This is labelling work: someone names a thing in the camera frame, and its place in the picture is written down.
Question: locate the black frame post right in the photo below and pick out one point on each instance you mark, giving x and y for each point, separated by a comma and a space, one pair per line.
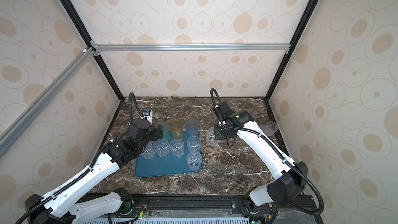
302, 24

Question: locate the yellow plastic cup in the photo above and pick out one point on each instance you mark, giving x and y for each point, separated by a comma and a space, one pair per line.
176, 128

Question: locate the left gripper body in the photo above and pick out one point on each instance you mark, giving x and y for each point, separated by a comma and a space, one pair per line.
153, 134

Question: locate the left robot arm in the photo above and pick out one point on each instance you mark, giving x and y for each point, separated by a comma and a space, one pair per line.
61, 206

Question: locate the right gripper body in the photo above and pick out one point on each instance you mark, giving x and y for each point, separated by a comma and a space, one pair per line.
219, 132

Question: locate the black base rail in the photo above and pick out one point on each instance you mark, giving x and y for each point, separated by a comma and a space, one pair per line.
186, 207

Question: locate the teal plastic tray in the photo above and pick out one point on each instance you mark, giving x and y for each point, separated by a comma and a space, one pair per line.
163, 166

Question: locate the black frame post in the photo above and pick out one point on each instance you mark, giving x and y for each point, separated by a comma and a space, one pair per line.
302, 24
84, 34

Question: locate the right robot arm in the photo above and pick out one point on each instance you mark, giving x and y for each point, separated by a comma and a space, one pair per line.
290, 177

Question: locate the diagonal aluminium rail left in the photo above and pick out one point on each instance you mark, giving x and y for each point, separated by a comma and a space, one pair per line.
17, 128

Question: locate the horizontal aluminium rail back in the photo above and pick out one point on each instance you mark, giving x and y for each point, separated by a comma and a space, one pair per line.
191, 47

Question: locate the clear faceted cup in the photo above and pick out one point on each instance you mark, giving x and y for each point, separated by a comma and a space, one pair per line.
177, 147
194, 144

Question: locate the frosted white plastic cup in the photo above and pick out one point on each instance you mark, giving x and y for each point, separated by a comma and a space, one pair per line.
266, 129

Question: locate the green textured plastic cup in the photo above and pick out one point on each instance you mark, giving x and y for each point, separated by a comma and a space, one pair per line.
165, 130

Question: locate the clear faceted cup back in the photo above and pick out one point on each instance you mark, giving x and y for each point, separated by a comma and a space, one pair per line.
177, 147

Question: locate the blue textured plastic cup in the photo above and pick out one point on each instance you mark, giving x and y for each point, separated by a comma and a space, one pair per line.
192, 127

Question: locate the black frame post left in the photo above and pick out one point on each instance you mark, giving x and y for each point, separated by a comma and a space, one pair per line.
84, 34

